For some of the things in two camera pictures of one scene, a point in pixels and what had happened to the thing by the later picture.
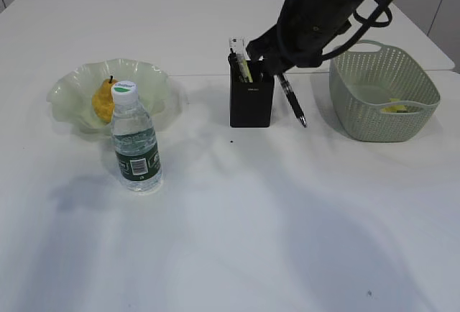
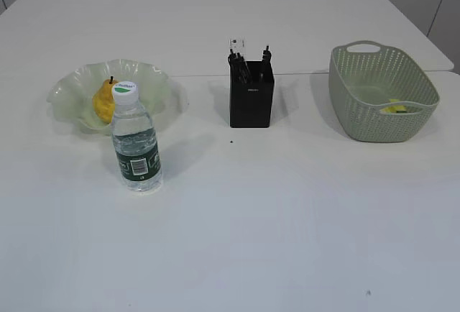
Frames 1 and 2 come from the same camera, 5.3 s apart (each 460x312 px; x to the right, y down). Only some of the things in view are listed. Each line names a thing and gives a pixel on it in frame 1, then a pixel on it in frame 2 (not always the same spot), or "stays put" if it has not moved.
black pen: [292, 99] to [239, 71]
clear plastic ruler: [237, 43] stays put
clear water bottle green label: [134, 139] stays put
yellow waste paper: [396, 108] stays put
